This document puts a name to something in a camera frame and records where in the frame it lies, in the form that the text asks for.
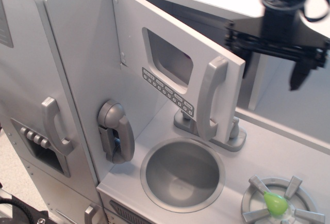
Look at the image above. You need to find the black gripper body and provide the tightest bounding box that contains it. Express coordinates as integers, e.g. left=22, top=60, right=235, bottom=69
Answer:
left=225, top=8, right=329, bottom=67

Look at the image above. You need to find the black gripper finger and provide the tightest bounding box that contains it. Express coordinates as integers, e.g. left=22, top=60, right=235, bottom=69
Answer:
left=243, top=51, right=258, bottom=78
left=290, top=60, right=312, bottom=91

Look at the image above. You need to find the grey toy microwave door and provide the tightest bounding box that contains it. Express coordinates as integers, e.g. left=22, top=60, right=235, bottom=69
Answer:
left=113, top=0, right=245, bottom=142

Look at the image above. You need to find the silver microwave door handle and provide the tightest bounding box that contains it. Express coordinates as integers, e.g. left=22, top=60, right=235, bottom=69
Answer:
left=196, top=56, right=228, bottom=141

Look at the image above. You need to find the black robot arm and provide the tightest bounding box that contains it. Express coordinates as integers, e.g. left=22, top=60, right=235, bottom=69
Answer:
left=225, top=0, right=329, bottom=91

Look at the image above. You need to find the grey toy sink faucet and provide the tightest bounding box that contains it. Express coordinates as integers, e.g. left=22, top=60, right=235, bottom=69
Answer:
left=174, top=110, right=246, bottom=152

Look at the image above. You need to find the green toy pear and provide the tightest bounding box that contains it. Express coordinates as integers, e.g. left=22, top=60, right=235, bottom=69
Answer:
left=263, top=191, right=288, bottom=216

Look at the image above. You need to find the round metal sink bowl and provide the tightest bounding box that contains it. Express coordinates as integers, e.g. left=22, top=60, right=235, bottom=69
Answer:
left=140, top=138, right=225, bottom=213

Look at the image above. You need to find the grey toy stove burner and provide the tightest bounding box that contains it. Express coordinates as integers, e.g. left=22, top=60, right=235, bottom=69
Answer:
left=241, top=175, right=326, bottom=223

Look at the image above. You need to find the grey toy ice dispenser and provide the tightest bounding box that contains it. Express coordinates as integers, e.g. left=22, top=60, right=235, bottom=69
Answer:
left=10, top=118, right=71, bottom=178

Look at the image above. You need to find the black cable bundle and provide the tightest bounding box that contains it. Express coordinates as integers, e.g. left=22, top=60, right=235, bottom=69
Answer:
left=301, top=0, right=329, bottom=23

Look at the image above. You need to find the grey toy wall phone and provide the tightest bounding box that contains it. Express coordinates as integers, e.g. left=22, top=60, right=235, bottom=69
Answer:
left=97, top=100, right=135, bottom=164

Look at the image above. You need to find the silver fridge door handle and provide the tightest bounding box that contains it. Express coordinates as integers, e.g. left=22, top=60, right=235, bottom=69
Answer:
left=41, top=97, right=74, bottom=156

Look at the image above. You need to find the silver lower fridge handle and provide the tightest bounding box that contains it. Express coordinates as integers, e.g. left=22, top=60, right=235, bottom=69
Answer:
left=84, top=204, right=103, bottom=224

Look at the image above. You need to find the black equipment with cable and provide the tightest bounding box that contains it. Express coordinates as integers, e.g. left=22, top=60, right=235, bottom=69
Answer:
left=1, top=184, right=53, bottom=223

